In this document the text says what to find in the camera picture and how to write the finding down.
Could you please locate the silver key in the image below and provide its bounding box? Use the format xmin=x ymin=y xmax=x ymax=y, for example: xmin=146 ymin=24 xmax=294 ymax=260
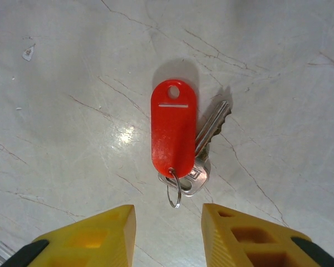
xmin=158 ymin=99 xmax=233 ymax=198

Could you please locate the small white paper scrap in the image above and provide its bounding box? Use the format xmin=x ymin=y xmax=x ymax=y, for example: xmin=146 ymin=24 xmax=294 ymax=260
xmin=22 ymin=43 xmax=36 ymax=61

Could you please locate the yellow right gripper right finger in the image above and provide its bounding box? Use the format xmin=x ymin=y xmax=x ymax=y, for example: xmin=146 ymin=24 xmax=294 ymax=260
xmin=202 ymin=203 xmax=334 ymax=267

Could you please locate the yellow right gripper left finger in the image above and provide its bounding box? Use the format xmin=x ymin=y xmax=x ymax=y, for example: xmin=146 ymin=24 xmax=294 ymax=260
xmin=5 ymin=205 xmax=136 ymax=267

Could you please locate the small silver split ring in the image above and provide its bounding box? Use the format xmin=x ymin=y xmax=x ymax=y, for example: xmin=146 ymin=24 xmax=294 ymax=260
xmin=166 ymin=167 xmax=183 ymax=209

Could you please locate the red plastic key tag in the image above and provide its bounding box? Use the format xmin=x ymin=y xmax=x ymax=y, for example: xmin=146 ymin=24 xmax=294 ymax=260
xmin=150 ymin=79 xmax=198 ymax=179

